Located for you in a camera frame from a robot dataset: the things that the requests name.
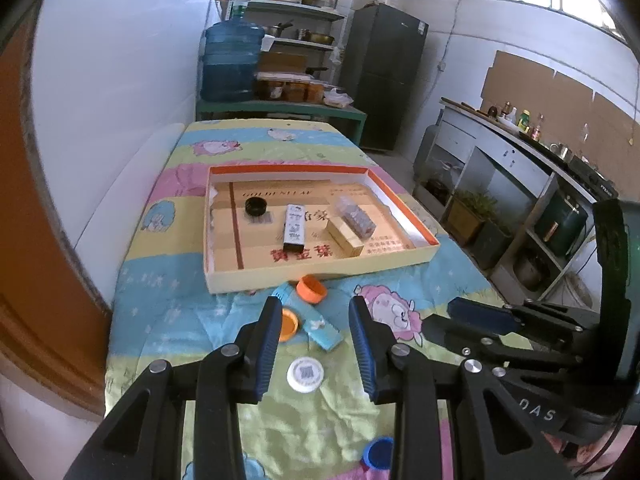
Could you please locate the blue bottle cap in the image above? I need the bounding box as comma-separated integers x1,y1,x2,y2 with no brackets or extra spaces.
361,436,394,471

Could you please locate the white QR code cap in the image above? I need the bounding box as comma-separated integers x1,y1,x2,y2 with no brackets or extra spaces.
286,356,324,393

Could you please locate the orange bottle cap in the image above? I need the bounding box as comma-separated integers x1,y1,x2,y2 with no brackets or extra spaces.
295,274,328,304
279,308,299,342

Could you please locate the gold lighter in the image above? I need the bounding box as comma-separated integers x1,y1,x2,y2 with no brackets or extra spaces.
326,217,364,257

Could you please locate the white Hello Kitty lighter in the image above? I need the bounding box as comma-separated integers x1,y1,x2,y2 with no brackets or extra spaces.
283,204,306,254

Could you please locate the black bottle cap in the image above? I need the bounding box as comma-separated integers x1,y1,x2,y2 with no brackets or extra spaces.
244,196,268,218

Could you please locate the person's right hand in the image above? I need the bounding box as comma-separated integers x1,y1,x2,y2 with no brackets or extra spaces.
544,425,637,479

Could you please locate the grey kitchen counter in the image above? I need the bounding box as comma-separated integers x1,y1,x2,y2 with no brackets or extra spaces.
414,100,602,311

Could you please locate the red wooden door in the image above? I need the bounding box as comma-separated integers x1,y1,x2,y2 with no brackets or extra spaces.
1,6,111,418

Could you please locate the shallow cardboard tray box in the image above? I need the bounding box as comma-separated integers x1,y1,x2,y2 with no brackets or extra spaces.
203,165,440,294

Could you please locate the dark green refrigerator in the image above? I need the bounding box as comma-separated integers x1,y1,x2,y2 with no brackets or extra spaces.
340,4,428,152

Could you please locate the green bench table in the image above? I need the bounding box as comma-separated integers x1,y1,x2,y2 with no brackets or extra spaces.
195,100,367,145

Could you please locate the white metal shelf rack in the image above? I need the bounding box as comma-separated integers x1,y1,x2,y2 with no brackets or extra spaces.
228,0,354,84

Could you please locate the blue water jug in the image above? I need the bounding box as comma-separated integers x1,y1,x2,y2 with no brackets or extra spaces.
201,0,265,102

